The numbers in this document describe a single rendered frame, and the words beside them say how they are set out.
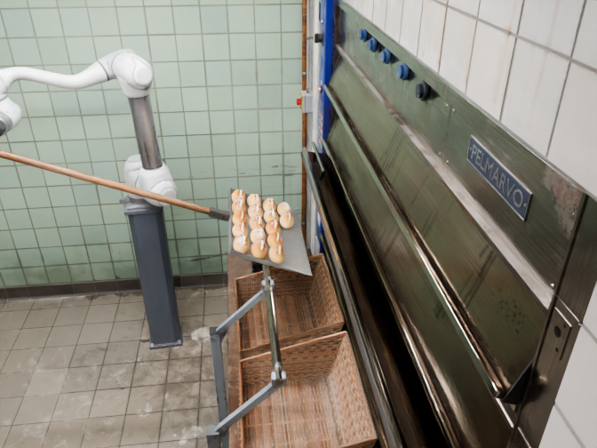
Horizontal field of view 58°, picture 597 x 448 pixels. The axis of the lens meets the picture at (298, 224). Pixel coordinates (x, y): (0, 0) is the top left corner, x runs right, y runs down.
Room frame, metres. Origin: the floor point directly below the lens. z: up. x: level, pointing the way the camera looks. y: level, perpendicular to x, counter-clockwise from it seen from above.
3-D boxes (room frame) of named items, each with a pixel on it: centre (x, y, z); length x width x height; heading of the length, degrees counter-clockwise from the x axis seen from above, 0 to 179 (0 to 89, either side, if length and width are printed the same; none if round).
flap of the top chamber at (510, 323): (1.52, -0.27, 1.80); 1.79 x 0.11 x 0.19; 7
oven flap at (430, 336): (1.52, -0.27, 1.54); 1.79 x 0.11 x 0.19; 7
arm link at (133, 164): (2.64, 0.85, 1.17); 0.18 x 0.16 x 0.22; 40
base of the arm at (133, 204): (2.65, 0.88, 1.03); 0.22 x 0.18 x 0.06; 101
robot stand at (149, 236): (2.65, 0.86, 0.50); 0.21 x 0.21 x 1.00; 11
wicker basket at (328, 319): (2.06, 0.07, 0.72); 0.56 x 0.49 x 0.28; 8
